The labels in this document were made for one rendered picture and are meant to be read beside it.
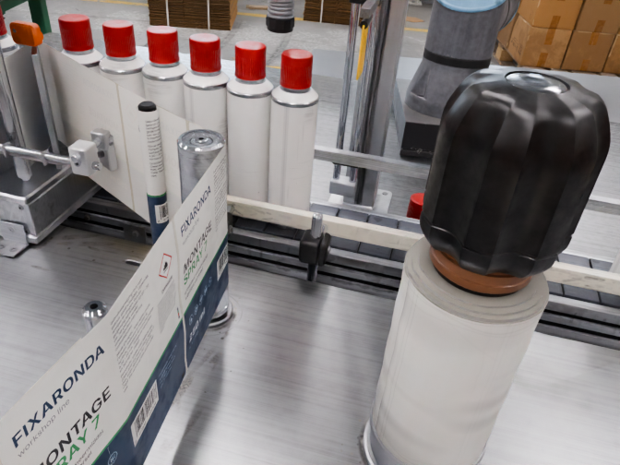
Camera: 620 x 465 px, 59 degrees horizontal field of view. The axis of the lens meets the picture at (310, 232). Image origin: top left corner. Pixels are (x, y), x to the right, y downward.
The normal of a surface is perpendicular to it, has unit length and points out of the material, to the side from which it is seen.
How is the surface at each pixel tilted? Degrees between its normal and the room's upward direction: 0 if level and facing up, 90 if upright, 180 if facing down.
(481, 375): 91
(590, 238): 0
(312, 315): 0
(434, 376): 92
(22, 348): 0
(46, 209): 90
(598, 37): 85
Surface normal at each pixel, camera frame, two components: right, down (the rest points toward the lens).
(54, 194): 0.97, 0.20
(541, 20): -0.07, 0.59
